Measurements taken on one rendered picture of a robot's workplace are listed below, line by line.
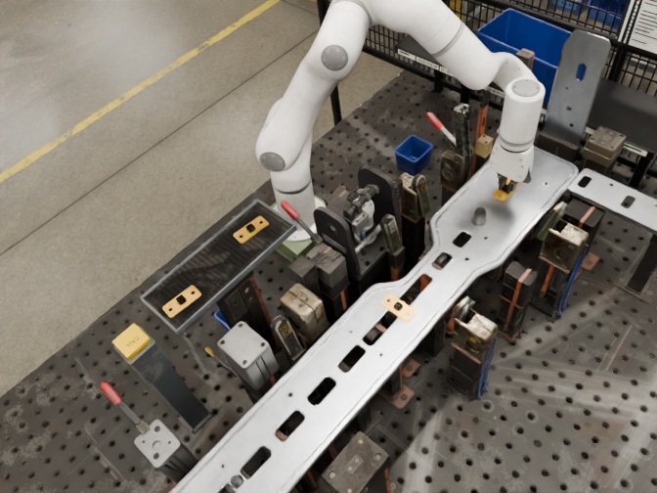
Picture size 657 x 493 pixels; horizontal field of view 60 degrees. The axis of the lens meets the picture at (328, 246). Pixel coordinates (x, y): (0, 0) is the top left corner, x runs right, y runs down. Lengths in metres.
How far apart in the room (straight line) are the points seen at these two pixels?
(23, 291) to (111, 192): 0.70
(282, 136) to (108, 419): 0.94
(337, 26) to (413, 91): 1.18
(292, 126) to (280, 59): 2.48
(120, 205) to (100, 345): 1.50
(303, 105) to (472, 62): 0.42
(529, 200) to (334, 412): 0.77
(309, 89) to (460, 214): 0.52
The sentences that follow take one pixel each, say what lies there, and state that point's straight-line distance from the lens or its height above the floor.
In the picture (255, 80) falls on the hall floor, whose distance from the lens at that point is 3.80.
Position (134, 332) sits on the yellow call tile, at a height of 1.16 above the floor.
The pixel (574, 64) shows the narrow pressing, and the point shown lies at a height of 1.25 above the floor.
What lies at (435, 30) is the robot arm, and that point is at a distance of 1.26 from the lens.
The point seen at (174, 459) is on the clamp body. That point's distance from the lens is 1.30.
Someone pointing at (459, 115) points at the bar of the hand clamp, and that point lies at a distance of 1.52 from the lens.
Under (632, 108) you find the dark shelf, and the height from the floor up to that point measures 1.03.
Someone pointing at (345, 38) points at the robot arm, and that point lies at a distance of 1.25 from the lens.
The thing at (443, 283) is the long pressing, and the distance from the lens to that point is 1.42.
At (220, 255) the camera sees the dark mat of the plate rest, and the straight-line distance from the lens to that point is 1.35.
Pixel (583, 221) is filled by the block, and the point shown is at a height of 0.98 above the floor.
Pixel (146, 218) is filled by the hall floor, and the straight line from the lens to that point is 3.17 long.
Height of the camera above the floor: 2.19
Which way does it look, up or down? 53 degrees down
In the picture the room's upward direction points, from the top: 11 degrees counter-clockwise
